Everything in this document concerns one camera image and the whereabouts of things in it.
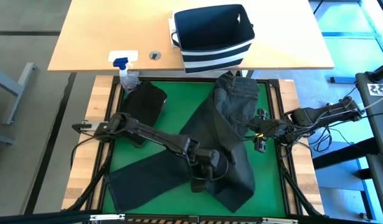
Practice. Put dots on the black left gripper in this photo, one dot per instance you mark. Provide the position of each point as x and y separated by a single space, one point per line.
206 158

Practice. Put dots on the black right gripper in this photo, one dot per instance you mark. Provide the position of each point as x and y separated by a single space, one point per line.
272 127

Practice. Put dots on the charcoal garment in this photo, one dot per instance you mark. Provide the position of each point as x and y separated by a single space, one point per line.
228 124

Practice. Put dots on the black garment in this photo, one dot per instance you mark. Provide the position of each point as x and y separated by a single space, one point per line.
144 102

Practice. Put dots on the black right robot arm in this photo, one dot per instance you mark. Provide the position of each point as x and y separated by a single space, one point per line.
325 116

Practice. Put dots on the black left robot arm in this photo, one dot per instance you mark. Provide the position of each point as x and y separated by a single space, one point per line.
147 133

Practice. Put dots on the navy white striped laundry bin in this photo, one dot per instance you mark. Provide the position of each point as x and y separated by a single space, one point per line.
216 56

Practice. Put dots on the yellow black hazard tape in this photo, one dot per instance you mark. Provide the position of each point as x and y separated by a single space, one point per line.
178 222

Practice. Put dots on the grey equipment cart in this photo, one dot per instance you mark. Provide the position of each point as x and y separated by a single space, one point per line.
378 124

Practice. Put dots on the clear spray bottle blue trigger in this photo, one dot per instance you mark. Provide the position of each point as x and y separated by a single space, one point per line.
127 79

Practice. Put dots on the white printed paper tag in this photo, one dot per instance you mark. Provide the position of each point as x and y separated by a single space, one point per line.
378 89

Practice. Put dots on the round desk grommet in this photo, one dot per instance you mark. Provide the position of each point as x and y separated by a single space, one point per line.
155 55

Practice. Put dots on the black pole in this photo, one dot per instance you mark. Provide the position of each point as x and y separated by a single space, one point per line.
379 73

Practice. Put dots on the white label card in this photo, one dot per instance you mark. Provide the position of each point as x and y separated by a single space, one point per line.
133 53

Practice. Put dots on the light wooden desk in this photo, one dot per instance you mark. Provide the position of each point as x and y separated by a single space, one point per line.
101 31

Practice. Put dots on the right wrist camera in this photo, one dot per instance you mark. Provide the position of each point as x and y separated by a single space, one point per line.
260 145

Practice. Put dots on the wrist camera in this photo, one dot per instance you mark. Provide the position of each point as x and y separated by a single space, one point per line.
200 183
260 145

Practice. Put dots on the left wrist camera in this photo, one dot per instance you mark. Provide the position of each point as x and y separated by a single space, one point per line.
200 183

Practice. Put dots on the black table frame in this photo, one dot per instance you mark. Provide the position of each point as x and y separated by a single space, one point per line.
185 79

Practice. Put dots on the silver frame bracket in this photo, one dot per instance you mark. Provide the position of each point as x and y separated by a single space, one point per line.
280 221
107 216

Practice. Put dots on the grey metal desk frame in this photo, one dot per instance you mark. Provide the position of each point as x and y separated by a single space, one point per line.
18 90

